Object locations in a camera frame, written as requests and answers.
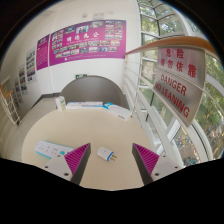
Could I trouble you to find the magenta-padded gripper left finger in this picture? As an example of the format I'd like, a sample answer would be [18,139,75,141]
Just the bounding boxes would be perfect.
[43,143,92,186]

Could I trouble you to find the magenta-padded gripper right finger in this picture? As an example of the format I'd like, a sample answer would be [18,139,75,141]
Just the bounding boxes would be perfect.
[131,143,183,186]

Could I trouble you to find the white charger with blue ring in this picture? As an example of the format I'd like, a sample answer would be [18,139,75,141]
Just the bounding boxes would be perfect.
[96,146,118,163]

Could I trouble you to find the white railing with wooden handrail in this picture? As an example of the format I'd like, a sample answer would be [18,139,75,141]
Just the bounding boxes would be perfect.
[122,35,224,168]

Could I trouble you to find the long flat white box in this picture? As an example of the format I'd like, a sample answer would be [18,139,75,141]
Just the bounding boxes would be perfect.
[65,101,104,111]

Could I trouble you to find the small white and green box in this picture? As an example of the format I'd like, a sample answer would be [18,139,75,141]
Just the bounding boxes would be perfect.
[54,95,67,112]

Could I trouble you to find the white box with teal corner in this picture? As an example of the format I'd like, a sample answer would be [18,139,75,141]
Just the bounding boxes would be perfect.
[102,102,133,121]

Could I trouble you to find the metal danger sign plate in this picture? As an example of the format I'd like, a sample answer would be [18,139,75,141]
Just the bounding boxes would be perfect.
[152,68,204,128]

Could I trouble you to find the grey curved chair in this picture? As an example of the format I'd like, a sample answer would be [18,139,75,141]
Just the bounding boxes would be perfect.
[60,75,130,108]

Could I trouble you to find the white stair railing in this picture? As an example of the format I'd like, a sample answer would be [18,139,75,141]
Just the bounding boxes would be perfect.
[0,83,22,126]

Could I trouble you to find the narrow magenta text poster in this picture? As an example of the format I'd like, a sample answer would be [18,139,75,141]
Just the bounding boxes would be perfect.
[35,34,51,71]

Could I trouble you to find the large magenta photo poster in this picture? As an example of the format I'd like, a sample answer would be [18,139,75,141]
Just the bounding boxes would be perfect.
[48,19,127,67]

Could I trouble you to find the white framed window wall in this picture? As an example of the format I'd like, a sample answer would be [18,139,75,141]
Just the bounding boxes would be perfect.
[135,0,224,161]

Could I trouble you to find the row of wall photo panels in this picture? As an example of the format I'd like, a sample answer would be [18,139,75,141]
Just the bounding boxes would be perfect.
[13,48,37,101]

